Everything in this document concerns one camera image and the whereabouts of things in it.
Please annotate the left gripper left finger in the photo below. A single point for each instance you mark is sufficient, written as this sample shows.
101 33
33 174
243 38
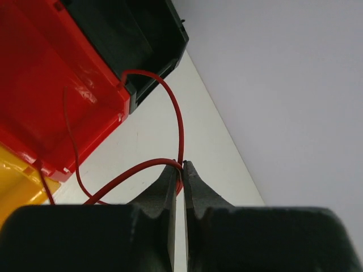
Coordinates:
136 236

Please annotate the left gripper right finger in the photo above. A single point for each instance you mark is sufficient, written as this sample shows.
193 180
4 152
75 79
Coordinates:
224 237

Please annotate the yellow storage bin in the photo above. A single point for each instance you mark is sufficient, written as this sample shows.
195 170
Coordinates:
20 182

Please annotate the red storage bin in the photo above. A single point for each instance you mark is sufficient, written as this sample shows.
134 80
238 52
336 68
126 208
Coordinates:
58 97

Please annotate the black storage bin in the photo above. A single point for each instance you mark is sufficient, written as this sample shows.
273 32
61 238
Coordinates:
143 35

